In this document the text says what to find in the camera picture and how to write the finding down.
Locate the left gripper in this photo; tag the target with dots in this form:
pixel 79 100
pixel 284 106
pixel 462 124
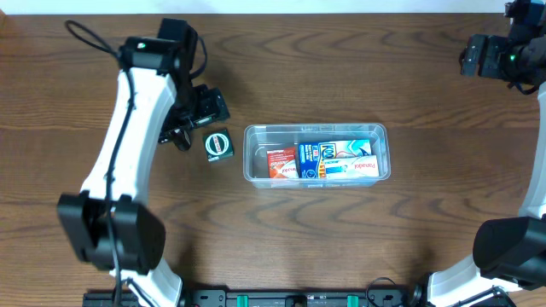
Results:
pixel 180 129

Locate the dark bottle white cap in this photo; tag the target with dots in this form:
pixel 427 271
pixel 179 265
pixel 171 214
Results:
pixel 181 140

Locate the red Panadol box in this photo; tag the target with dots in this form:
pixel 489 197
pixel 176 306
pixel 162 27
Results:
pixel 282 163

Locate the blue Kool Fever box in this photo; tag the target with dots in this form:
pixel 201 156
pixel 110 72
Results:
pixel 313 154

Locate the white blue Panadol box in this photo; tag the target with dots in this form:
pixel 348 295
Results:
pixel 355 167

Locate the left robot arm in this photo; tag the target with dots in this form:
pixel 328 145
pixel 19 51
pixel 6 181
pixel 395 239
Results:
pixel 108 222

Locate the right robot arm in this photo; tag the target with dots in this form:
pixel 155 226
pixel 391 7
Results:
pixel 508 253

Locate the clear plastic container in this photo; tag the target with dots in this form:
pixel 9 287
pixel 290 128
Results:
pixel 260 139

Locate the green square box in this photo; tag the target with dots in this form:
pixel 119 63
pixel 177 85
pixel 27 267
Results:
pixel 218 145

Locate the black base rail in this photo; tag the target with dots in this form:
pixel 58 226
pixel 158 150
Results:
pixel 375 297

